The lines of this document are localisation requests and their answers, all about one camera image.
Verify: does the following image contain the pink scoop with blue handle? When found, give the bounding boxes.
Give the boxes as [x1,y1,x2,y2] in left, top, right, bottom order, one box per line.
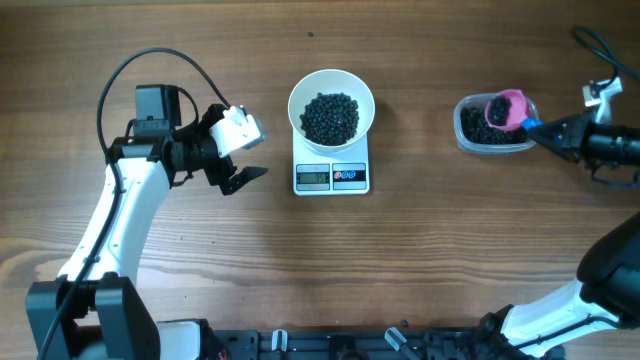
[484,89,542,132]

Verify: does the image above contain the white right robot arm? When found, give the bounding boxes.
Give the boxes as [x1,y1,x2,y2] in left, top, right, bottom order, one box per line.
[470,113,639,359]

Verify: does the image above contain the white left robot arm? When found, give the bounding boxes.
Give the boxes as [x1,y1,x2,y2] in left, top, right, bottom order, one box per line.
[25,85,266,359]

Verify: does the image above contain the white digital kitchen scale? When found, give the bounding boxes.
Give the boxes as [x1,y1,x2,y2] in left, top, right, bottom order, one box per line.
[293,134,371,196]

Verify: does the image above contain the black beans in bowl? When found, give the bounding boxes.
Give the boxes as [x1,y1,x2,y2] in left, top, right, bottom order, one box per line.
[299,93,359,146]

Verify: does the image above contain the cream white bowl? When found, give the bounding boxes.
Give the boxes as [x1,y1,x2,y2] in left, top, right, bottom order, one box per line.
[287,69,376,153]

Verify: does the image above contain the black beans in container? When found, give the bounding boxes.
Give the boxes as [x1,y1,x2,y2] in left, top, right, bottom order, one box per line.
[460,107,528,145]

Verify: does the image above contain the clear plastic food container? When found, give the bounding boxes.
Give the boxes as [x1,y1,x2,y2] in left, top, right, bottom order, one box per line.
[453,93,535,155]

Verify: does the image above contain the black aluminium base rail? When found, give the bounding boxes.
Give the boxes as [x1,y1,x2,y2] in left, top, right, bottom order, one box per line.
[212,327,528,360]

